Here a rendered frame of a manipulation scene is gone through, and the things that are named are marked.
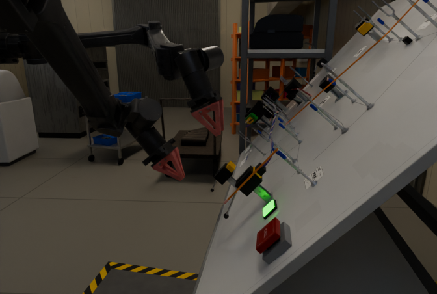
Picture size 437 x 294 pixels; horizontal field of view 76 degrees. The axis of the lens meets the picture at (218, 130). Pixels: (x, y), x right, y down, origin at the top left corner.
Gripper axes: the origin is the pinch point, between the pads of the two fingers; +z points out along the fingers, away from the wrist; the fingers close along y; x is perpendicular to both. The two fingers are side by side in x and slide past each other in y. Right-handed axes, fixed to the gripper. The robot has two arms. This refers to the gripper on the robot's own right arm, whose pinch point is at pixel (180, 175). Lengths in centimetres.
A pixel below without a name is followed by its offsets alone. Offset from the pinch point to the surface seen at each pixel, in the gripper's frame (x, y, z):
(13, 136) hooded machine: 281, 264, -150
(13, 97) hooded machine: 254, 281, -194
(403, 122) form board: -45, -18, 13
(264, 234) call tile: -15.7, -21.6, 14.4
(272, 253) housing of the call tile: -15.4, -24.0, 16.6
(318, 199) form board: -26.4, -18.1, 15.9
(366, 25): -66, 33, 2
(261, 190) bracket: -14.8, -1.1, 14.9
